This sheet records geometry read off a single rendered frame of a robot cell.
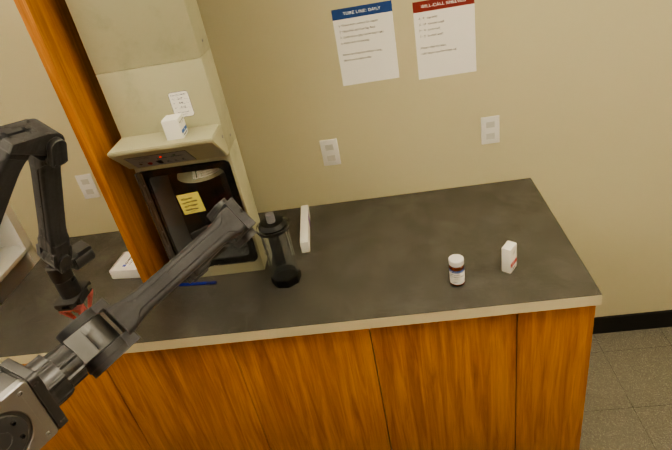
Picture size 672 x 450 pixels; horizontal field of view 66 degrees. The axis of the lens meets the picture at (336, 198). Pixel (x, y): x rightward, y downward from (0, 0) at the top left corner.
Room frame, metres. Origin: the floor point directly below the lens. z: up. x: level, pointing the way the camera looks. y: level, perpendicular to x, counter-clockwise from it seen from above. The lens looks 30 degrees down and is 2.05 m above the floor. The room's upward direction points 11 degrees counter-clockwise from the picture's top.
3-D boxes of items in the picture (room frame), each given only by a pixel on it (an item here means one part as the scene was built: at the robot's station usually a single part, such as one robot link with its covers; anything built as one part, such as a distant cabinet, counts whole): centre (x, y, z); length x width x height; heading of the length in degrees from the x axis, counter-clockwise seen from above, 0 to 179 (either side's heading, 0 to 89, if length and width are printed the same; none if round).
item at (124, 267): (1.67, 0.80, 0.96); 0.16 x 0.12 x 0.04; 77
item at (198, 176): (1.52, 0.46, 1.19); 0.30 x 0.01 x 0.40; 83
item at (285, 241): (1.43, 0.22, 1.06); 0.11 x 0.11 x 0.21
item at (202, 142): (1.47, 0.46, 1.46); 0.32 x 0.12 x 0.10; 83
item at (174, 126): (1.46, 0.42, 1.54); 0.05 x 0.05 x 0.06; 84
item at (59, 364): (0.63, 0.51, 1.45); 0.09 x 0.08 x 0.12; 55
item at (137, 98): (1.65, 0.44, 1.33); 0.32 x 0.25 x 0.77; 83
